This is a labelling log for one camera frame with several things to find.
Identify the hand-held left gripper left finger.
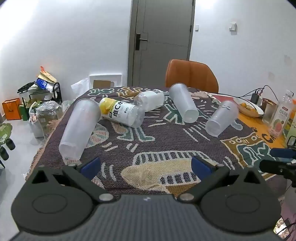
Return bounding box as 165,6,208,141
24,157,115,205

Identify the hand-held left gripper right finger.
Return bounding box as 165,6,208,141
177,155,269,205

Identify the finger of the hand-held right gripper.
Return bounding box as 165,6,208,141
270,148,296,160
259,159,296,175

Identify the tall translucent plastic cup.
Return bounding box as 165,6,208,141
169,83,199,123
59,98,102,161

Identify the short translucent plastic cup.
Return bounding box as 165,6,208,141
205,100,239,137

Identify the pink label juice bottle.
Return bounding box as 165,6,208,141
269,90,294,137

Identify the orange printed table mat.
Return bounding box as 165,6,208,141
213,93,287,149

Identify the clear drinking glass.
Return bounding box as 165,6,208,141
262,103,277,124

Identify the patterned woven blanket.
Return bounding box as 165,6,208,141
25,86,285,195

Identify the white bowl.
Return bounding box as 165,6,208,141
233,97,264,117

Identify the dark red box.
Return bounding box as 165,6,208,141
261,98,279,108

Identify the yellow cap plastic bottle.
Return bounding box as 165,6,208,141
99,97,145,127

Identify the white plastic bag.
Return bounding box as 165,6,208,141
70,78,90,100

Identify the black metal rack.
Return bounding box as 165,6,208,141
18,82,63,107

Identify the clear white label bottle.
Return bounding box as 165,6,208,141
134,89,170,112

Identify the brown cardboard piece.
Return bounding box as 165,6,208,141
93,80,115,88

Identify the green box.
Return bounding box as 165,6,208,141
19,104,30,121

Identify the orange leather chair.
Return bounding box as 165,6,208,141
165,59,219,93

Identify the green stool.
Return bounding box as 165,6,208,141
0,123,16,168

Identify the blue white bag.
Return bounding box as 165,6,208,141
36,78,53,91

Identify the orange cardboard box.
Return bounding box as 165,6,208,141
2,98,22,120

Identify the brown paper bag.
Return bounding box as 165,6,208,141
38,66,57,84

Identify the grey door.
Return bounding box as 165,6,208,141
127,0,196,87

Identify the black cable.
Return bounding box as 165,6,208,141
217,85,281,99

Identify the black door handle lock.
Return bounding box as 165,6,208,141
135,34,148,50

